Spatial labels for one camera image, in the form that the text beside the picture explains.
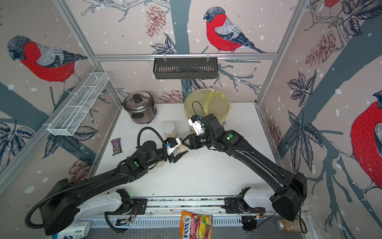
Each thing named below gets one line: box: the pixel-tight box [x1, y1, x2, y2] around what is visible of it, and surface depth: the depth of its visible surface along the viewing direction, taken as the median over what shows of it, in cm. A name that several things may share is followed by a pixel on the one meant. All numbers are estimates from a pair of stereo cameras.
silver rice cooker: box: [122, 90, 158, 125], surface depth 100 cm
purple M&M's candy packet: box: [110, 137, 123, 156], surface depth 97 cm
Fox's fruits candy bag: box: [179, 210, 214, 239], surface depth 67 cm
